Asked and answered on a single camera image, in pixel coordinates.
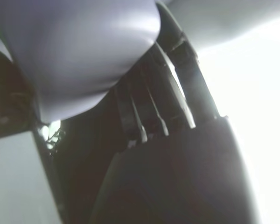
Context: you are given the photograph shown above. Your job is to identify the long rounded lavender grey block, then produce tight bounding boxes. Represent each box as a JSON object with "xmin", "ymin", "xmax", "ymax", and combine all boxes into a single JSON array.
[{"xmin": 0, "ymin": 0, "xmax": 161, "ymax": 124}]

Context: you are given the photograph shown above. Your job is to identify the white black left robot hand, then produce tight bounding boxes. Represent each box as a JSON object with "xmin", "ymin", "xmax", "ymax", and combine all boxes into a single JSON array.
[{"xmin": 0, "ymin": 0, "xmax": 262, "ymax": 224}]

